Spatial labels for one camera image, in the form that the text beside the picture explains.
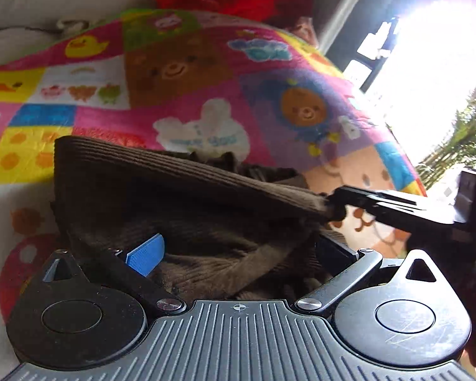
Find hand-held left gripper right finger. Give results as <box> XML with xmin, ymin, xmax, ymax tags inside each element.
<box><xmin>295</xmin><ymin>233</ymin><xmax>439</xmax><ymax>319</ymax></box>

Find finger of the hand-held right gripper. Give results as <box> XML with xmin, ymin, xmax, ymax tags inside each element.
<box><xmin>333</xmin><ymin>185</ymin><xmax>419</xmax><ymax>208</ymax></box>
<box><xmin>327</xmin><ymin>200</ymin><xmax>458</xmax><ymax>231</ymax></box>

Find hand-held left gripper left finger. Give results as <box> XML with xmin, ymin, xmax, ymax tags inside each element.
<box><xmin>43</xmin><ymin>233</ymin><xmax>186</xmax><ymax>312</ymax></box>

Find brown corduroy pants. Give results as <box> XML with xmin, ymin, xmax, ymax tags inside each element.
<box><xmin>50</xmin><ymin>136</ymin><xmax>359</xmax><ymax>301</ymax></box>

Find colourful cartoon printed blanket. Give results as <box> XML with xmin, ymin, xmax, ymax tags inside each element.
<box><xmin>0</xmin><ymin>8</ymin><xmax>427</xmax><ymax>326</ymax></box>

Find grey bed sheet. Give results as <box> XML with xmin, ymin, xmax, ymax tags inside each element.
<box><xmin>0</xmin><ymin>0</ymin><xmax>171</xmax><ymax>69</ymax></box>

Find dark window frame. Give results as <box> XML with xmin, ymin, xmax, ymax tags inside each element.
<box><xmin>326</xmin><ymin>0</ymin><xmax>476</xmax><ymax>95</ymax></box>

